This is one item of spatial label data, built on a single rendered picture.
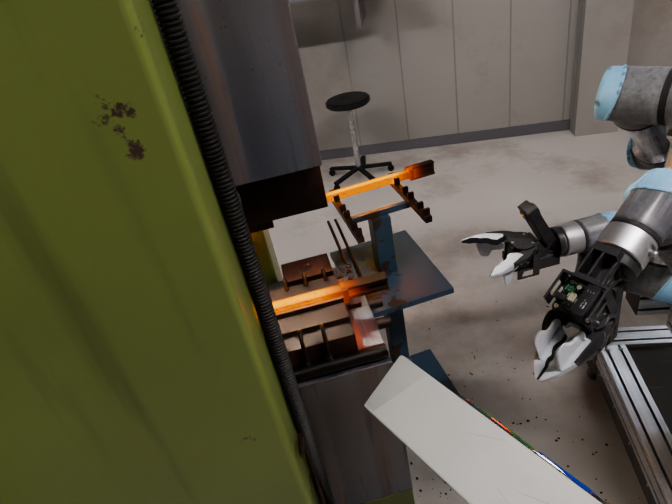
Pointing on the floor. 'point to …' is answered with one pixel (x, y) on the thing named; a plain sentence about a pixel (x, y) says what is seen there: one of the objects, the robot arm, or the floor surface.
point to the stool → (352, 134)
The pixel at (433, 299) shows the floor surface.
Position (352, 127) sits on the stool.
